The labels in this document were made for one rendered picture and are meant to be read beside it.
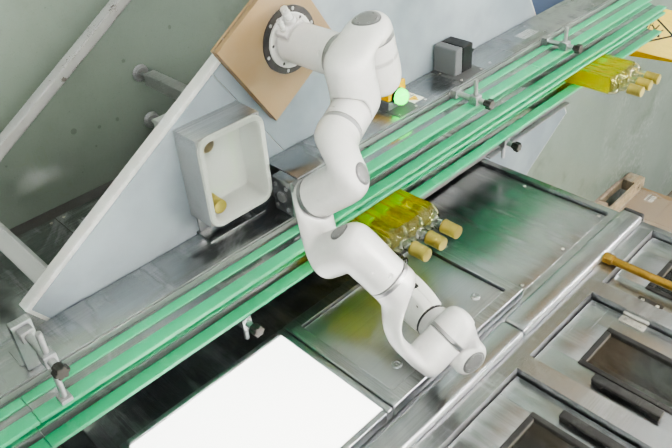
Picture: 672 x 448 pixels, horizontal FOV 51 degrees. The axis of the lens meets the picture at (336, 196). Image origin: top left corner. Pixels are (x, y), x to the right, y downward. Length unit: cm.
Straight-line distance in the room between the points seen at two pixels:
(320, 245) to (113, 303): 50
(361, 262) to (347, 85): 32
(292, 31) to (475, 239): 77
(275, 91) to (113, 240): 49
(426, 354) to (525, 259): 65
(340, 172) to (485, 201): 95
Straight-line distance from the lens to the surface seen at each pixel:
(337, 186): 123
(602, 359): 171
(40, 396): 146
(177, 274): 158
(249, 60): 159
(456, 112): 194
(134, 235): 159
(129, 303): 154
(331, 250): 125
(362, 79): 131
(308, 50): 154
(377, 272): 124
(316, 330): 166
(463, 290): 175
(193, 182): 157
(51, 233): 221
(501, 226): 202
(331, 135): 125
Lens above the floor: 195
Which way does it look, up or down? 37 degrees down
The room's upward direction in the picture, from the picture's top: 117 degrees clockwise
